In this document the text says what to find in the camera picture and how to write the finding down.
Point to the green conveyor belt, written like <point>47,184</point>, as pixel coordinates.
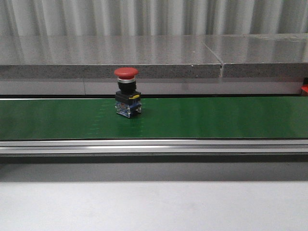
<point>196,118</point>

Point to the white panel under slabs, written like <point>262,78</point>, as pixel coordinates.
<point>194,86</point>

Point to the aluminium conveyor side rail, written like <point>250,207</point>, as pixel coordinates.
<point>152,147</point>

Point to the white pleated curtain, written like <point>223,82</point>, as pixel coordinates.
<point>152,17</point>

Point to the red plastic tray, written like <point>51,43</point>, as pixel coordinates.
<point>304,90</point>

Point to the grey speckled stone slab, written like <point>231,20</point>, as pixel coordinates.
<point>67,57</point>

